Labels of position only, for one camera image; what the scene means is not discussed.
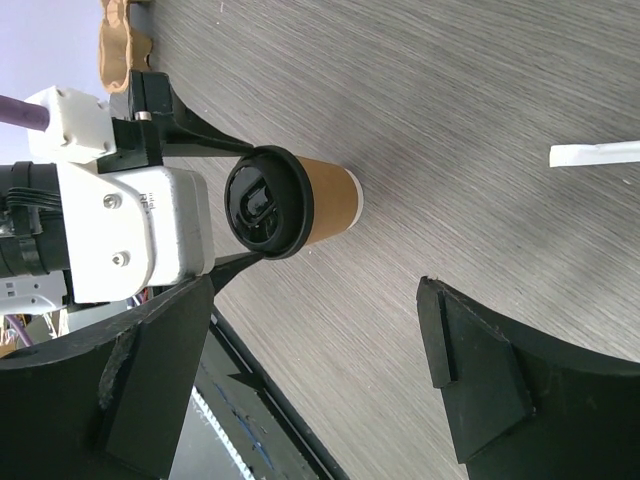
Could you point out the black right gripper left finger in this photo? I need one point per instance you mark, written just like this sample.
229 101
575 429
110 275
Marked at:
107 401

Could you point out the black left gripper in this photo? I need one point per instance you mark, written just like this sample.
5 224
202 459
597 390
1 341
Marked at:
163 124

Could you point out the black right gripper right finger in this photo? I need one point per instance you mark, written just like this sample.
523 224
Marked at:
522 404

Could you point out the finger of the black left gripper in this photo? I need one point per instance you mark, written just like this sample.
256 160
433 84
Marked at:
228 267

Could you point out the black plastic cup lid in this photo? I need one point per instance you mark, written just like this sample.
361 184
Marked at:
269 203

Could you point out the brown paper coffee cup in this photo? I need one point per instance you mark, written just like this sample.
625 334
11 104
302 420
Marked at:
338 199

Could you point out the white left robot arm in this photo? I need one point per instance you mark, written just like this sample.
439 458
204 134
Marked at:
64 125

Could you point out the tan cloth lump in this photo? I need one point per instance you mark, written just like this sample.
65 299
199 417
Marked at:
122 47

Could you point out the white paper strip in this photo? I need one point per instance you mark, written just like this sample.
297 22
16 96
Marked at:
573 155

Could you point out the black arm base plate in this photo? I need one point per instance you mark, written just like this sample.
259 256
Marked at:
266 434

